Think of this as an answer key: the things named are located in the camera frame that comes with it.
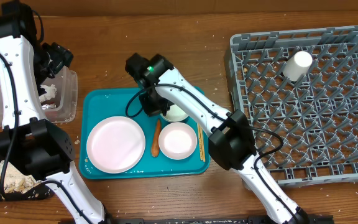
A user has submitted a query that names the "white bowl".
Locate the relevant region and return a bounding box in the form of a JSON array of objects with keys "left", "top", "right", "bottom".
[{"left": 160, "top": 105, "right": 188, "bottom": 123}]

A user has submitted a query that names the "white napkin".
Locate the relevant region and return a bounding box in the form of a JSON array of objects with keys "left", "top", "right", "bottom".
[{"left": 39, "top": 84, "right": 57, "bottom": 103}]

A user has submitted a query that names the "small white round plate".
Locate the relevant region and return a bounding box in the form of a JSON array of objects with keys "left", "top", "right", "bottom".
[{"left": 158, "top": 122, "right": 198, "bottom": 160}]

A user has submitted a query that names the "large white round plate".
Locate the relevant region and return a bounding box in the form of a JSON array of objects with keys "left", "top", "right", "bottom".
[{"left": 86, "top": 116, "right": 146, "bottom": 174}]

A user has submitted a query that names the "food scraps rice pile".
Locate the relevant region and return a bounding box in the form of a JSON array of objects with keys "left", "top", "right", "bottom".
[{"left": 0, "top": 160, "right": 41, "bottom": 194}]

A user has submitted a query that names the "white cup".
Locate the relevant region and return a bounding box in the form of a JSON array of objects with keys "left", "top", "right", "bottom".
[{"left": 283, "top": 51, "right": 313, "bottom": 82}]

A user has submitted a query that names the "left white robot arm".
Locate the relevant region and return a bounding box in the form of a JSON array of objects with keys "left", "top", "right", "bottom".
[{"left": 0, "top": 1, "right": 112, "bottom": 223}]

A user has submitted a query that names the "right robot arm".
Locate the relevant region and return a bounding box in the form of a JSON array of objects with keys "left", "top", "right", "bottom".
[{"left": 125, "top": 53, "right": 310, "bottom": 223}]

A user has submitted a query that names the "clear plastic waste bin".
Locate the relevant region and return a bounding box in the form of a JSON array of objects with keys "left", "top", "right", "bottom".
[{"left": 0, "top": 67, "right": 78, "bottom": 127}]

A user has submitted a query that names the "grey dishwasher rack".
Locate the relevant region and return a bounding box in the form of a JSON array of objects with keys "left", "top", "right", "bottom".
[{"left": 224, "top": 26, "right": 358, "bottom": 187}]

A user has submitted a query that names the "orange carrot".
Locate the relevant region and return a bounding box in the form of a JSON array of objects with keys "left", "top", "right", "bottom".
[{"left": 150, "top": 119, "right": 162, "bottom": 157}]

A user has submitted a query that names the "teal plastic serving tray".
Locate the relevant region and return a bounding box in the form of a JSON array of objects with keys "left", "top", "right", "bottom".
[{"left": 78, "top": 88, "right": 211, "bottom": 180}]

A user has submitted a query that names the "wooden chopstick left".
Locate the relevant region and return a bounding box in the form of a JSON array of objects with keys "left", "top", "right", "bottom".
[{"left": 196, "top": 123, "right": 204, "bottom": 161}]

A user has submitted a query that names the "wooden chopstick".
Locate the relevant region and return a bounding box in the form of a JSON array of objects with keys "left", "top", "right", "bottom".
[
  {"left": 196, "top": 123, "right": 204, "bottom": 161},
  {"left": 198, "top": 124, "right": 207, "bottom": 162}
]

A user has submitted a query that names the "wooden chopstick right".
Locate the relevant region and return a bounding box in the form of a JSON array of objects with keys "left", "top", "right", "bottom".
[{"left": 198, "top": 124, "right": 207, "bottom": 162}]

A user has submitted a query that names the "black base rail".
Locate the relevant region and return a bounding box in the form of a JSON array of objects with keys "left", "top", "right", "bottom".
[{"left": 110, "top": 214, "right": 335, "bottom": 224}]

